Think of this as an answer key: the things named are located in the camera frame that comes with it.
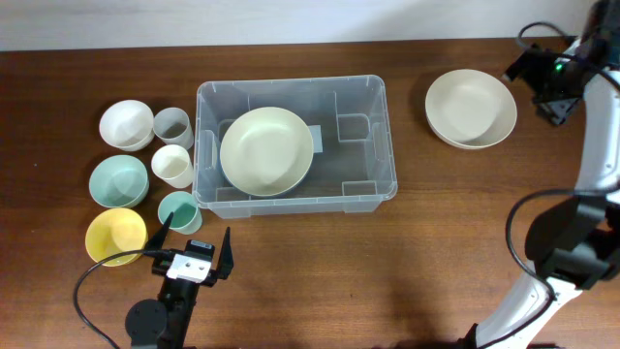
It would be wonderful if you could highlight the beige bowl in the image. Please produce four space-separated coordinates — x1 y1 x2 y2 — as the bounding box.
220 107 314 176
424 69 517 150

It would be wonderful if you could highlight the cream cup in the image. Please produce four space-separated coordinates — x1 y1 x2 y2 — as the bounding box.
151 144 195 189

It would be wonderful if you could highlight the white small bowl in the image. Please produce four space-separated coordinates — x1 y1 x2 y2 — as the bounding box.
99 100 155 152

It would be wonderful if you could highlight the mint green cup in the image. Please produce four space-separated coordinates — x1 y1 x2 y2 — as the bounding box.
157 191 202 235

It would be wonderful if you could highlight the blue plate bowl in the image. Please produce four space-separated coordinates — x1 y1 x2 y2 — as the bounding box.
222 163 312 198

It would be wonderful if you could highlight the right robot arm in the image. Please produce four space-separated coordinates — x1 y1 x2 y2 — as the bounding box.
456 0 619 348

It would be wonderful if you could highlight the clear plastic storage bin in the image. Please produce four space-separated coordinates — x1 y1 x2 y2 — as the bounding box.
192 75 398 219

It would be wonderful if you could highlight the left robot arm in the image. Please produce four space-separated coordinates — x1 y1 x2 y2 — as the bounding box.
125 214 234 348

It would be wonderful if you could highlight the yellow small bowl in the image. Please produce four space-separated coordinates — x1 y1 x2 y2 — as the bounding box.
84 208 148 262

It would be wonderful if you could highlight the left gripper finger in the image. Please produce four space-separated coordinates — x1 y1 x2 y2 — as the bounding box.
216 227 233 280
144 212 173 250

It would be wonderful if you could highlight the mint green small bowl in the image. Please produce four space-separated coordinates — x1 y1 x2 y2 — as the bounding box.
88 155 149 208

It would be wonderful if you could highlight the grey cup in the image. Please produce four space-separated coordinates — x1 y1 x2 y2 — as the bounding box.
153 108 195 150

